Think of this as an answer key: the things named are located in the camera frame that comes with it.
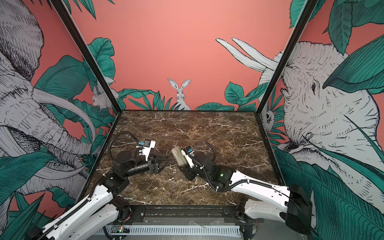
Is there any black right corner frame post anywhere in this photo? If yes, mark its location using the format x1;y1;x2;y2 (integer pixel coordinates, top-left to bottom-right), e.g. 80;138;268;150
256;0;318;117

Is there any white slotted cable duct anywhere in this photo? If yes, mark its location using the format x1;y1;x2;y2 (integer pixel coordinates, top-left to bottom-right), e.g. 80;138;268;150
106;225;243;238

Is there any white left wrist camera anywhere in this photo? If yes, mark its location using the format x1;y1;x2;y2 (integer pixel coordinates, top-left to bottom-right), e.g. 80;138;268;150
136;140;156;162

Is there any black corner frame post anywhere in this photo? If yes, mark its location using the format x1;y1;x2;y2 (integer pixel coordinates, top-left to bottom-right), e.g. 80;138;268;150
256;0;318;117
51;0;122;115

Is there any black left corner frame post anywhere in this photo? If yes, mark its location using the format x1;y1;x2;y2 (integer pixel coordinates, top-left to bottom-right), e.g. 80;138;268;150
51;0;122;115

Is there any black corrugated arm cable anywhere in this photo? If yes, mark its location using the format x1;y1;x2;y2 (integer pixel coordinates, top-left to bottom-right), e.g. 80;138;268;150
108;131;141;163
191;141;290;199

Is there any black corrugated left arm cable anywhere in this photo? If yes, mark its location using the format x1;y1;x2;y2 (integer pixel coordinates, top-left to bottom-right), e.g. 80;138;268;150
108;131;141;163

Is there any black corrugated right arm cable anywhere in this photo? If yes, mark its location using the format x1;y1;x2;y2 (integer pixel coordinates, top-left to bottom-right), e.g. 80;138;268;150
191;141;290;199

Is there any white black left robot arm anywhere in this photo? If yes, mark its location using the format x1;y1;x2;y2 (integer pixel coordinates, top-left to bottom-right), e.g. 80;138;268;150
25;151;172;240

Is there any green circuit board with leds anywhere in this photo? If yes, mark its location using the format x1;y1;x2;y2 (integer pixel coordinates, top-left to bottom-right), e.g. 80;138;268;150
111;225;131;235

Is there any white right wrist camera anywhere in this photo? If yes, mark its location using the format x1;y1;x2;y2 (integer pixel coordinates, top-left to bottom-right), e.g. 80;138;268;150
181;146;195;168

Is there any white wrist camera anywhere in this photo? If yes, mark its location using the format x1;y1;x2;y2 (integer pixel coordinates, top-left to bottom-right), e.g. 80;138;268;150
181;146;195;168
136;140;156;162

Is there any grey remote control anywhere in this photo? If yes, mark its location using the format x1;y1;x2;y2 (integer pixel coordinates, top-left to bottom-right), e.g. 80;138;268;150
171;146;188;167

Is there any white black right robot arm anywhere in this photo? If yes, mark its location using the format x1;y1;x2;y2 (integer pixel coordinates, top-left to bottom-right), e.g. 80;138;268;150
174;152;313;235

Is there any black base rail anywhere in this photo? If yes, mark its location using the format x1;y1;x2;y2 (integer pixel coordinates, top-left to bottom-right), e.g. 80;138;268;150
126;205;257;224

